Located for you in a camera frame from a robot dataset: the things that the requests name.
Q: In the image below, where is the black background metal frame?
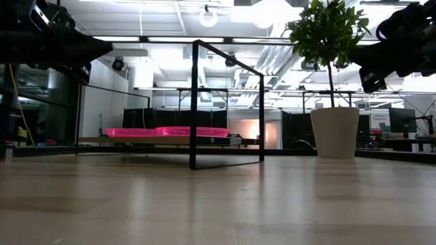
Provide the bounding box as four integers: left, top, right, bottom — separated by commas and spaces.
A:
134, 86, 357, 113

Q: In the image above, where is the black metal shelf wooden board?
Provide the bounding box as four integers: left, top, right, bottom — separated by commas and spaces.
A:
74, 39, 266, 171

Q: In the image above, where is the white plant pot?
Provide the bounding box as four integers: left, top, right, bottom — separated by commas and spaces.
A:
310, 106, 361, 159

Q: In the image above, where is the yellow background object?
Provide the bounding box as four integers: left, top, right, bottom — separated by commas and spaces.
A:
16, 125, 29, 148

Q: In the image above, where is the long ceiling light strip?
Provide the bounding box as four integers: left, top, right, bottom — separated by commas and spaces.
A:
92, 35, 382, 48

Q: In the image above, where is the black computer monitor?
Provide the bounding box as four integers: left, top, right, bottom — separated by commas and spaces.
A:
389, 107, 418, 134

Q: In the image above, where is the white printed sign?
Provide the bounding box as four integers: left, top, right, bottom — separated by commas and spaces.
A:
370, 108, 391, 132

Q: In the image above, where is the round white ceiling lamp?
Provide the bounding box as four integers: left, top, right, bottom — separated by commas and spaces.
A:
198, 4, 219, 29

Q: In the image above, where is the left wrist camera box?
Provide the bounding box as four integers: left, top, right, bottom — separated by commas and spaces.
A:
20, 0, 78, 35

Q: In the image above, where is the black flat box white label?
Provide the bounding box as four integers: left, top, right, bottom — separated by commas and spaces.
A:
196, 135, 243, 147

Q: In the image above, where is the small green leafy tree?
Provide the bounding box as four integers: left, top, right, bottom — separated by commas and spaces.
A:
287, 0, 372, 108

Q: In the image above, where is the background office desk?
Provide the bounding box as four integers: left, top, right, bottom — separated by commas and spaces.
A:
357, 135, 436, 152

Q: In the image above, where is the yellow hanging cable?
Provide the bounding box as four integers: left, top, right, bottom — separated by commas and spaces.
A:
8, 63, 36, 146

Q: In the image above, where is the black partition panel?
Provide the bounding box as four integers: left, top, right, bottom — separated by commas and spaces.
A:
281, 110, 317, 150
122, 108, 228, 136

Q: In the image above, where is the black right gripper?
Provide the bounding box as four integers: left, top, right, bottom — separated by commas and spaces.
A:
349, 29, 436, 93

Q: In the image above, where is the black round ceiling fixture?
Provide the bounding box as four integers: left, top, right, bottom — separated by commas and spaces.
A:
224, 52, 238, 68
111, 56, 125, 72

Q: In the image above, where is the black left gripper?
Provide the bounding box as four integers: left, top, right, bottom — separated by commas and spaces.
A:
23, 32, 114, 85

